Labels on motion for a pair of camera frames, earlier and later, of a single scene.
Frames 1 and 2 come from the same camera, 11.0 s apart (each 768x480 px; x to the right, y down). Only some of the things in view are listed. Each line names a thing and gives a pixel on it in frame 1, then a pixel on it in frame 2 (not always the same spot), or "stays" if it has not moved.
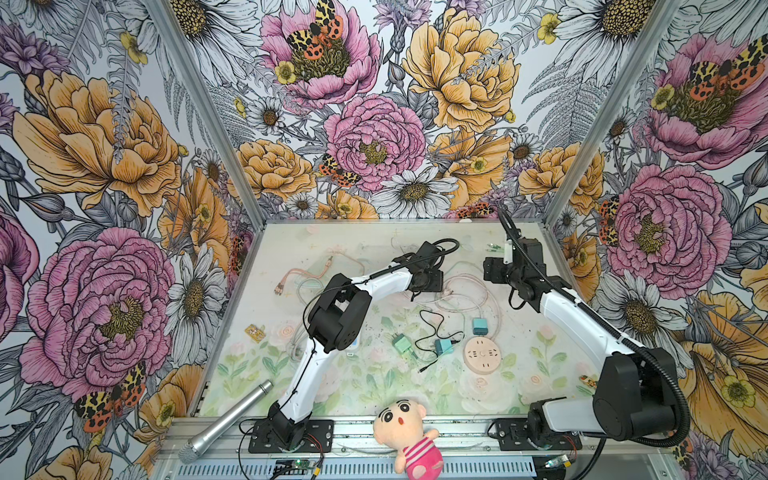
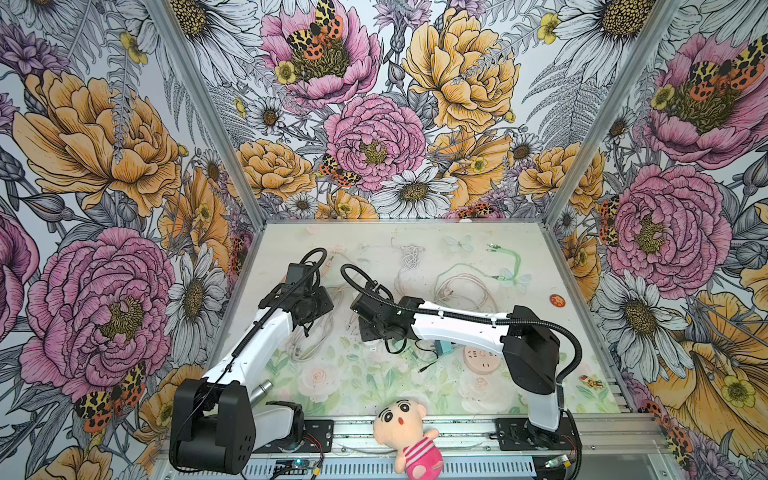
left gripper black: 438,275 -> 326,305
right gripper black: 492,269 -> 365,333
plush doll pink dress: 400,426 stays
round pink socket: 482,355 stays
